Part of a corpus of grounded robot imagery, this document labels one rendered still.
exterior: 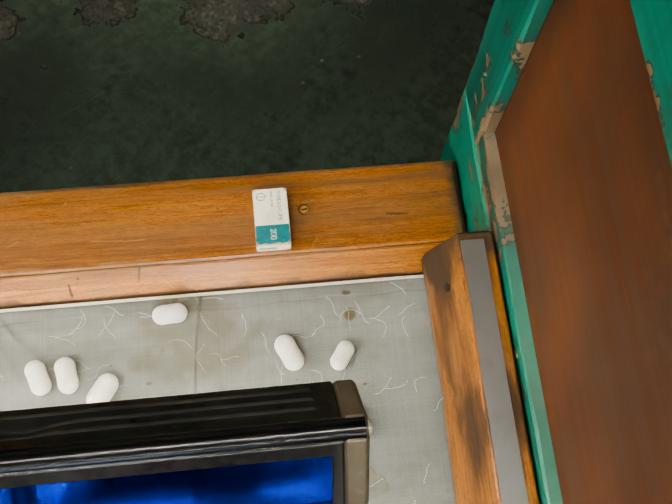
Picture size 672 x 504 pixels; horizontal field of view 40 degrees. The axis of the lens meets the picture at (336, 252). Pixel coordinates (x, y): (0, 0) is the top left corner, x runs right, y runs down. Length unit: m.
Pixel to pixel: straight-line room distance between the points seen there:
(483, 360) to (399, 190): 0.23
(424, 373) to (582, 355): 0.26
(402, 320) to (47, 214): 0.37
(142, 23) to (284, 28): 0.29
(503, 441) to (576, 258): 0.19
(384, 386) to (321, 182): 0.22
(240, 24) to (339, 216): 1.08
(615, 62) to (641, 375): 0.19
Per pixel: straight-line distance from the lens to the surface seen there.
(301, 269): 0.94
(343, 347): 0.91
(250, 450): 0.53
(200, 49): 1.95
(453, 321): 0.85
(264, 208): 0.93
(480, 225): 0.91
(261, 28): 1.97
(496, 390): 0.81
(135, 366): 0.93
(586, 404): 0.71
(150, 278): 0.94
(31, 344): 0.96
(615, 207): 0.62
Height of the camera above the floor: 1.64
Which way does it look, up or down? 69 degrees down
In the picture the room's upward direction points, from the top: 8 degrees clockwise
